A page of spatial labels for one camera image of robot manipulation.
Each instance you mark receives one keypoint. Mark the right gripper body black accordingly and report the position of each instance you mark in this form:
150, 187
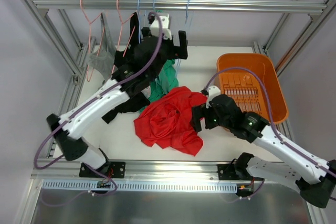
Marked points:
197, 117

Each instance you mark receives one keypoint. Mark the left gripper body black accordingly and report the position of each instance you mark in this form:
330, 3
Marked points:
173, 50

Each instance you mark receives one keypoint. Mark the green tank top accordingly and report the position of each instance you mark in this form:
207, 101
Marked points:
163, 84

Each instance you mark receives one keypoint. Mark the red tank top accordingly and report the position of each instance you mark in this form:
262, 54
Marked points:
167, 122

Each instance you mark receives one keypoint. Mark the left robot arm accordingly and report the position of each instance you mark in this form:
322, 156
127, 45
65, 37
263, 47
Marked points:
135, 71

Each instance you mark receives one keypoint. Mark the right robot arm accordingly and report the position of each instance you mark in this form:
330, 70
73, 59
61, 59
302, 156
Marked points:
312, 177

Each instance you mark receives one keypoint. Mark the light blue hanger with white top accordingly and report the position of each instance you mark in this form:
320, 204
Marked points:
140, 16

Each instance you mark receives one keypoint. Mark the black tank top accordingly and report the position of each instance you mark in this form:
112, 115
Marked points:
139, 101

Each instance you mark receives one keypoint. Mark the pink hanger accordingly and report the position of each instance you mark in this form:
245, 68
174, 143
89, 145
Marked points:
90, 22
122, 22

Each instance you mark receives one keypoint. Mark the grey tank top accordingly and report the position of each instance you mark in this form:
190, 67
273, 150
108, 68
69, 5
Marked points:
103, 59

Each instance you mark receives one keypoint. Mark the pink hanger left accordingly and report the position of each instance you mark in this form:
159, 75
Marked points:
90, 22

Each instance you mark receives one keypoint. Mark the orange plastic basket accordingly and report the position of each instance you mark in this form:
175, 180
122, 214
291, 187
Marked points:
243, 84

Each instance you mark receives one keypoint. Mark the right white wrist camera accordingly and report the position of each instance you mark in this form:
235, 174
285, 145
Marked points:
211, 92

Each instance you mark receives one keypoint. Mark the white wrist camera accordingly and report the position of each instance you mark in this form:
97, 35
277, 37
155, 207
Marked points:
161, 25
211, 92

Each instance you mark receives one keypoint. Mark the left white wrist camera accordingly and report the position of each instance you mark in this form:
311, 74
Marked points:
161, 25

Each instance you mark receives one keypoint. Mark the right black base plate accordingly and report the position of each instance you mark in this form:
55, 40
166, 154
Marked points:
226, 172

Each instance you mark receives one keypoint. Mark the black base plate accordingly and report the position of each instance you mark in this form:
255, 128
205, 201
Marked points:
226, 172
111, 168

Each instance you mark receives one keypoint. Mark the aluminium hanging rail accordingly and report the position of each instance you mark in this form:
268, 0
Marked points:
286, 7

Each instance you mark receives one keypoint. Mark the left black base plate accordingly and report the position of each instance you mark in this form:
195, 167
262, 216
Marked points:
111, 168

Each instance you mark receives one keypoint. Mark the left aluminium frame post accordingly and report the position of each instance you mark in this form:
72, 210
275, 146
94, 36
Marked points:
43, 20

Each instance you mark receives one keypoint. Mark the aluminium frame post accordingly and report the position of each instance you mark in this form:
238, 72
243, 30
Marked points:
292, 34
43, 20

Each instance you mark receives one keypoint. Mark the right aluminium frame post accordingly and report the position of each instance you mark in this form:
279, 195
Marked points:
292, 34

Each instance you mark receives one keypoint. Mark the front aluminium rail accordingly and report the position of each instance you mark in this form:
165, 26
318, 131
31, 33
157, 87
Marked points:
137, 170

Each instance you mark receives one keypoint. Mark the white slotted cable duct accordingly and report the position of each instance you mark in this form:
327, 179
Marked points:
97, 185

